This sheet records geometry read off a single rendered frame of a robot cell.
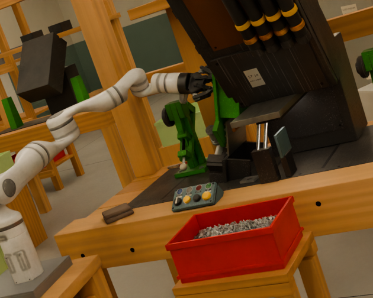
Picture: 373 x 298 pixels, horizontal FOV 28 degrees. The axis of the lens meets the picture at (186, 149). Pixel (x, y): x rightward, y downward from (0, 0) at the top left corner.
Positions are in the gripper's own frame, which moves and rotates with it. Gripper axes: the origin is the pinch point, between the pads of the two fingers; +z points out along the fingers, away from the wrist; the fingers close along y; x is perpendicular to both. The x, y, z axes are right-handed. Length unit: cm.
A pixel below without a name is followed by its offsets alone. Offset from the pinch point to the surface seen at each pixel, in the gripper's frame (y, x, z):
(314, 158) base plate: -20.9, 11.2, 33.7
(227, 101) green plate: -10.2, -6.2, 7.2
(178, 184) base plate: -28.9, 22.5, -17.2
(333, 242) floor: 6, 183, 4
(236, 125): -24.5, -18.5, 17.0
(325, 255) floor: -5, 171, 4
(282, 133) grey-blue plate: -19.3, -3.3, 26.6
